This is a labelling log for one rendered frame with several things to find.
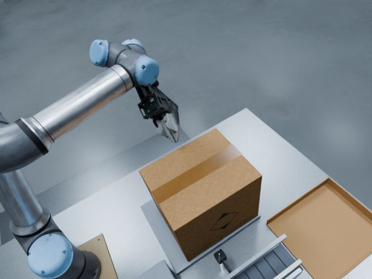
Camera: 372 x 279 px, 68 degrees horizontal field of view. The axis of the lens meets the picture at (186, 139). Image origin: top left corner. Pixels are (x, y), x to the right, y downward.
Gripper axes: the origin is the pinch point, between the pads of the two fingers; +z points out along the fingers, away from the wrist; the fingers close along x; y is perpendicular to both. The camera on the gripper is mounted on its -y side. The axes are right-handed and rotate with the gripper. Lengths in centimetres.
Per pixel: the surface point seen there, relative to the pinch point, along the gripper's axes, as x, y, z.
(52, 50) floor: -210, -184, -251
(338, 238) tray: 25, -30, 51
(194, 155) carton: 1.3, -4.3, 6.8
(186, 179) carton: -1.7, 1.6, 12.8
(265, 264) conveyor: 4.0, -12.9, 46.7
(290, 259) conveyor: 11, -16, 49
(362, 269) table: 27, -26, 60
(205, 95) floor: -39, -179, -69
